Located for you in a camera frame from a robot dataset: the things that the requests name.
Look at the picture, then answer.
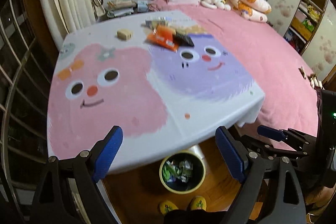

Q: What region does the black snack packet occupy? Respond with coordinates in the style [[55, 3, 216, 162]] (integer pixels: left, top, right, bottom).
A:
[[173, 31, 194, 47]]

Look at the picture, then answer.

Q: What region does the orange snack packet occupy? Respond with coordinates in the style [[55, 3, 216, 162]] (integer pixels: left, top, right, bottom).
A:
[[146, 25, 179, 52]]

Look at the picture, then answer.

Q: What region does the yellow rimmed trash bin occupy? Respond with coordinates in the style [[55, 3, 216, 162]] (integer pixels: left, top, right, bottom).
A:
[[159, 150, 206, 194]]

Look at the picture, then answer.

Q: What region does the pink bed sheet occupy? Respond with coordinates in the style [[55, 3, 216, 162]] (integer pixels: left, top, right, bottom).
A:
[[150, 0, 318, 140]]

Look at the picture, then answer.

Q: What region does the right yellow slipper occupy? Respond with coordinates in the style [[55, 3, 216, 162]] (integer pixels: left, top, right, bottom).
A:
[[189, 196, 207, 211]]

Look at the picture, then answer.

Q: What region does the cartoon printed tablecloth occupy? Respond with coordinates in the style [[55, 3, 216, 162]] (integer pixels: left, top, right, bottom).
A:
[[47, 11, 265, 173]]

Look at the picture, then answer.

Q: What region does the metal window grille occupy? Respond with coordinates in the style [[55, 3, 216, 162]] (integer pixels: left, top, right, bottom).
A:
[[1, 0, 52, 217]]

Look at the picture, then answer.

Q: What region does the beige square box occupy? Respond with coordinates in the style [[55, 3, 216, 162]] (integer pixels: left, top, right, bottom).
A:
[[117, 29, 133, 41]]

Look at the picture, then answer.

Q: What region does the folded cartoon quilt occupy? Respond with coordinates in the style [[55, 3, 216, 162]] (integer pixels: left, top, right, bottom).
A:
[[229, 0, 272, 23]]

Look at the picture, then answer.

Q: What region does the white wardrobe with shelves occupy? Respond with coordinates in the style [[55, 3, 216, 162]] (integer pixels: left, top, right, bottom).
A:
[[268, 0, 335, 82]]

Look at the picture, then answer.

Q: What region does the stack of books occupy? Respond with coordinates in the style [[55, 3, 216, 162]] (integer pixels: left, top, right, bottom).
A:
[[106, 0, 137, 18]]

